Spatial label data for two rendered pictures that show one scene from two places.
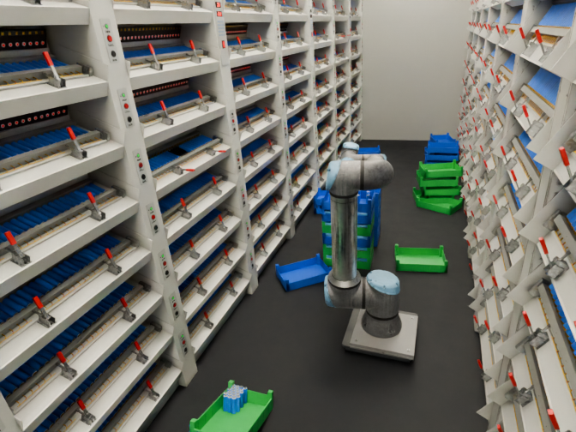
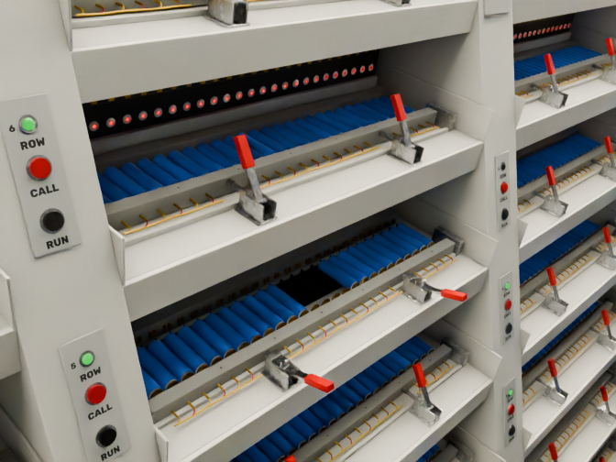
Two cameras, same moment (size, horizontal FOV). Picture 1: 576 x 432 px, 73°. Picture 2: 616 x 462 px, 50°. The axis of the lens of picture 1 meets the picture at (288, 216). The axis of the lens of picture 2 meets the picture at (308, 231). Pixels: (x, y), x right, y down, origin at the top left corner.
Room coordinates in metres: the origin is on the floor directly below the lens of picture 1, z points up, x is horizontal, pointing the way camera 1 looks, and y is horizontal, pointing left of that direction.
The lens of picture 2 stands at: (0.95, 0.10, 1.30)
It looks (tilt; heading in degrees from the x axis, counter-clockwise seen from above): 18 degrees down; 25
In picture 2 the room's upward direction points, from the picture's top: 7 degrees counter-clockwise
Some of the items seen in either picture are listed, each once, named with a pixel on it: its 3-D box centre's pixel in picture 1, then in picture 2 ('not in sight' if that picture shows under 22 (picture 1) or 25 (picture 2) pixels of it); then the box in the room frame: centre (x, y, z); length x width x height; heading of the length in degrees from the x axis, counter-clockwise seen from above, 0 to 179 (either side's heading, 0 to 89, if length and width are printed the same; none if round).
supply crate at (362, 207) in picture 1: (348, 198); not in sight; (2.23, -0.38, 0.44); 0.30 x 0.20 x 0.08; 70
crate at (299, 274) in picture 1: (303, 271); not in sight; (2.07, -0.07, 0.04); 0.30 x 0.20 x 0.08; 108
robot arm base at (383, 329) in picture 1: (381, 316); not in sight; (1.48, -0.41, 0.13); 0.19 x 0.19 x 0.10
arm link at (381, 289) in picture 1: (381, 292); not in sight; (1.49, -0.40, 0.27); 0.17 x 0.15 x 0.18; 78
